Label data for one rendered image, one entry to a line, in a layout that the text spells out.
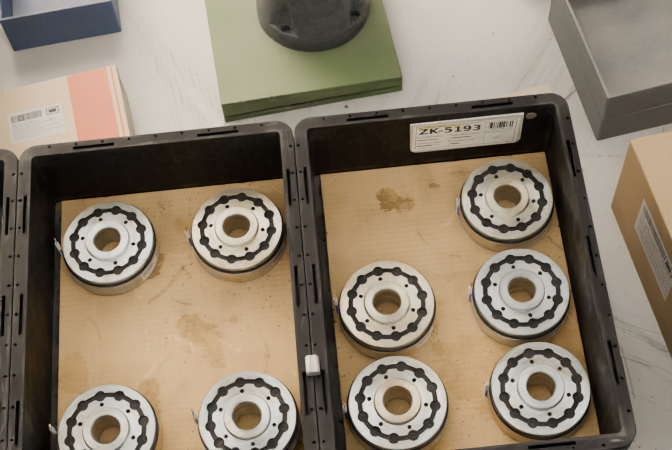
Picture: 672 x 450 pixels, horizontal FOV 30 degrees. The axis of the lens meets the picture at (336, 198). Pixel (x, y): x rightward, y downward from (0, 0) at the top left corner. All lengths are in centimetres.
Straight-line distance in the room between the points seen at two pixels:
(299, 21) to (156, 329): 47
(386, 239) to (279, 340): 17
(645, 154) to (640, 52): 24
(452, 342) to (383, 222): 16
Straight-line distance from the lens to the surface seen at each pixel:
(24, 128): 161
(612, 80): 162
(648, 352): 152
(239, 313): 138
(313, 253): 129
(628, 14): 168
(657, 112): 163
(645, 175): 143
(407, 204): 143
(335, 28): 164
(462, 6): 174
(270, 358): 136
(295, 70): 164
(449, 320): 136
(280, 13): 164
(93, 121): 160
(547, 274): 136
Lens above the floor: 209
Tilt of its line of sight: 61 degrees down
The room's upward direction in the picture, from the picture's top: 6 degrees counter-clockwise
